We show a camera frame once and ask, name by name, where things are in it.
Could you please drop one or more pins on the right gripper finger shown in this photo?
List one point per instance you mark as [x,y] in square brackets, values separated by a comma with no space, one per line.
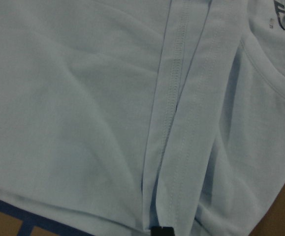
[162,231]

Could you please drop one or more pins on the light blue t-shirt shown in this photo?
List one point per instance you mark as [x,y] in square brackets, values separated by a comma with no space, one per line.
[120,115]

